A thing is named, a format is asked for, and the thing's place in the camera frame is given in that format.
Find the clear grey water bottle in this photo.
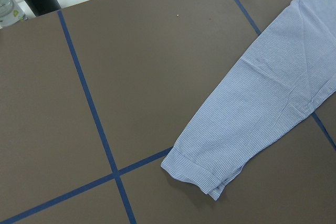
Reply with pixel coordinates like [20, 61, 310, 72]
[1, 0, 27, 28]

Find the light blue striped shirt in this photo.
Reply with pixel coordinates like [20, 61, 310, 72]
[161, 0, 335, 200]

